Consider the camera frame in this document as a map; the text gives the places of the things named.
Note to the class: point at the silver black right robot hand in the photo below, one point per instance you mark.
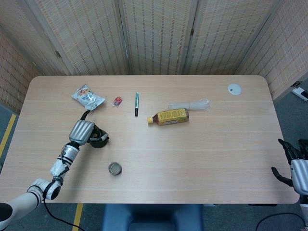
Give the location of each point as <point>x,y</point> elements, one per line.
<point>299,178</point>

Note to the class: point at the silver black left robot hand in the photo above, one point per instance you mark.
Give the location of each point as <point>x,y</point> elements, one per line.
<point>80,132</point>

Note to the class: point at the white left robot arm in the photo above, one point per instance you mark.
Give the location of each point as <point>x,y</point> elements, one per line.
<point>68,152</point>

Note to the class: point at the white blue snack bag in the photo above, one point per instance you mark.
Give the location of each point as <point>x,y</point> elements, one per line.
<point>87,97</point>

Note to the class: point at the small red candy wrapper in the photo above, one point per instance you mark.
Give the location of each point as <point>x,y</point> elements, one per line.
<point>117,101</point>

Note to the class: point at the green white marker pen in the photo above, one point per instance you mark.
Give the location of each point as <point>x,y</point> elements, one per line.
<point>137,103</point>

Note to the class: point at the brass screen hinge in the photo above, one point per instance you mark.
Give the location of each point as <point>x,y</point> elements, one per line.
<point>57,54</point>

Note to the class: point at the white power strip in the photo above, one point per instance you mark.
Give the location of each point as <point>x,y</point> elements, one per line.
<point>299,92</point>

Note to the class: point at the yellow label tea bottle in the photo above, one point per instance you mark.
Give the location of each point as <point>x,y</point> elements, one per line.
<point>172,116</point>

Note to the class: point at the clear plastic bag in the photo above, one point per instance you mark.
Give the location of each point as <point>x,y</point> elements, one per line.
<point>197,105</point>

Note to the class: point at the woven folding screen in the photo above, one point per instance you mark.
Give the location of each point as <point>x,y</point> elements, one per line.
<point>156,36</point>

